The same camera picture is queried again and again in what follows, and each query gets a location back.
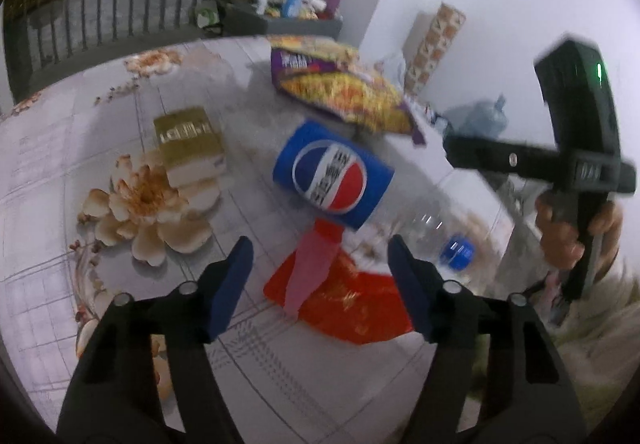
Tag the grey storage box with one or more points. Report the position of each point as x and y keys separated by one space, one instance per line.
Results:
x=239 y=19

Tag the person's right hand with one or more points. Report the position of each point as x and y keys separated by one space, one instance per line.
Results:
x=559 y=240

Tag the blue Pepsi bottle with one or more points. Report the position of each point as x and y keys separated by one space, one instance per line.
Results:
x=374 y=193

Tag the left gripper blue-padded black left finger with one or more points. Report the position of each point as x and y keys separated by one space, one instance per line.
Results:
x=113 y=397

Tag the gold tissue pack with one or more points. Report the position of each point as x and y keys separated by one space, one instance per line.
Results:
x=191 y=147

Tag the balcony metal railing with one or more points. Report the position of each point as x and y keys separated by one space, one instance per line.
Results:
x=100 y=9

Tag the floral bed sheet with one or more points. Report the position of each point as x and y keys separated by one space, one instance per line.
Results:
x=87 y=212

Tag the patterned cardboard box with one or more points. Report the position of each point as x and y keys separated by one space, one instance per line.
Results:
x=428 y=41

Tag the red snack wrapper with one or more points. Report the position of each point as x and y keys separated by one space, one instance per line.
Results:
x=339 y=300

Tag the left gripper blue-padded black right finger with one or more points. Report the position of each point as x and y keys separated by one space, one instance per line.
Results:
x=528 y=396

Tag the purple instant noodle bag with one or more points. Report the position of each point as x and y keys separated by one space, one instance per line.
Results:
x=327 y=75

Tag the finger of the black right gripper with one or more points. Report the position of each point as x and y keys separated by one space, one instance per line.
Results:
x=528 y=162

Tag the blue water jug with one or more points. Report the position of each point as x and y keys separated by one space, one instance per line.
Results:
x=481 y=119

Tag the blue detergent bottle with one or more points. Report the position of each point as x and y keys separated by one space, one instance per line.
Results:
x=291 y=8

